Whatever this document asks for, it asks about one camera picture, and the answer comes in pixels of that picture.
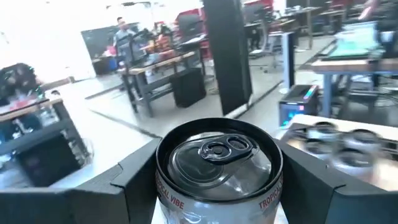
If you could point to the Celsius Tropical Vibe can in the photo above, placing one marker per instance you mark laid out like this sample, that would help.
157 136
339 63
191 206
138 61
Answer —
217 168

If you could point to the grey metal desk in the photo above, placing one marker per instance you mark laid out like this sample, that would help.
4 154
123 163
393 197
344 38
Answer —
328 93

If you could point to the person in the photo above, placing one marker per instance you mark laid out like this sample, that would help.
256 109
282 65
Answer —
161 43
18 81
122 37
367 11

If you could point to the Celsius Arctic Vibe can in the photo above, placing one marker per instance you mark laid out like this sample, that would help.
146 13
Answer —
321 140
357 155

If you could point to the black box cabinet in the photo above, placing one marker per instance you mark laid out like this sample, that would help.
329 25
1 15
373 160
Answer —
188 88

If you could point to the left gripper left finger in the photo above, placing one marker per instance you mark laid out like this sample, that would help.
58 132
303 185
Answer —
77 205

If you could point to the open laptop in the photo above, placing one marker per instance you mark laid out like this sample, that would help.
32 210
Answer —
354 43

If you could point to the wooden top workbench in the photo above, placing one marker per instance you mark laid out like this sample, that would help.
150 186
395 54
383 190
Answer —
28 111
155 63

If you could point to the dark wall board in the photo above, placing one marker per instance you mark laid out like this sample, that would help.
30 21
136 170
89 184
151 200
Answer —
96 40

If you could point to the black computer tower RGB lights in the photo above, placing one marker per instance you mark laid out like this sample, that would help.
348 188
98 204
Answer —
298 105

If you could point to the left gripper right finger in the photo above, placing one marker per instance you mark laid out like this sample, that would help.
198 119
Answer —
335 205

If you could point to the black square pillar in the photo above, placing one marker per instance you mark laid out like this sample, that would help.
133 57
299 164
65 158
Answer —
228 56

